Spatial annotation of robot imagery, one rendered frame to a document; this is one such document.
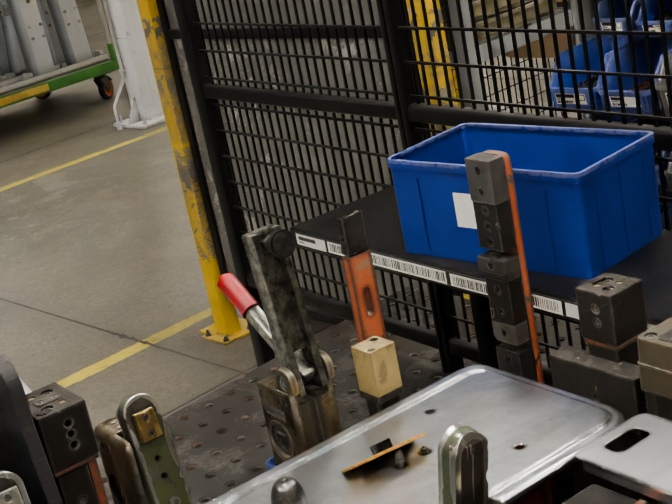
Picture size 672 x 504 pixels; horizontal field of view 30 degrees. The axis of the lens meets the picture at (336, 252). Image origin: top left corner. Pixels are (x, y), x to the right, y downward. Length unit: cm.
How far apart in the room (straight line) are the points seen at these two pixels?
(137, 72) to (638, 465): 701
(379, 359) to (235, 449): 71
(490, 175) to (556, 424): 31
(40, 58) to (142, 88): 117
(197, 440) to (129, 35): 607
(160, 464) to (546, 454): 36
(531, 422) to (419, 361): 90
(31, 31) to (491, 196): 766
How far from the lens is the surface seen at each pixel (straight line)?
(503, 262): 143
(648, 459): 116
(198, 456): 199
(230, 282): 134
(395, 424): 128
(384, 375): 131
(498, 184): 141
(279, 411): 130
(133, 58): 799
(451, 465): 100
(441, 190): 158
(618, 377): 132
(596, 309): 133
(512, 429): 124
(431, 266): 161
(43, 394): 126
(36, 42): 897
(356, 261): 131
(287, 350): 126
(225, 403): 214
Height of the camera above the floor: 158
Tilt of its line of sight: 19 degrees down
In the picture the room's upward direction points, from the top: 11 degrees counter-clockwise
